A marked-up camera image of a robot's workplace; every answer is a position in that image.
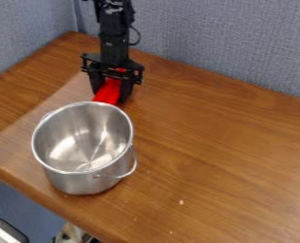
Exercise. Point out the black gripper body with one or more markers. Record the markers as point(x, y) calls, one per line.
point(128, 70)

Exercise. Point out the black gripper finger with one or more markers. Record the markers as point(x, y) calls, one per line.
point(126, 88)
point(96, 80)

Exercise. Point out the red rectangular block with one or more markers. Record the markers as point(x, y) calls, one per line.
point(107, 93)

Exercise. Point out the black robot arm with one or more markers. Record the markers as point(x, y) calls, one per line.
point(115, 16)

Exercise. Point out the metal pot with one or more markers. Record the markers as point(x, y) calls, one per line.
point(82, 144)

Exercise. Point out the white object below table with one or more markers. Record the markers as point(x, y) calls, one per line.
point(71, 234)

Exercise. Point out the grey device below table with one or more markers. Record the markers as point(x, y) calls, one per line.
point(9, 234)

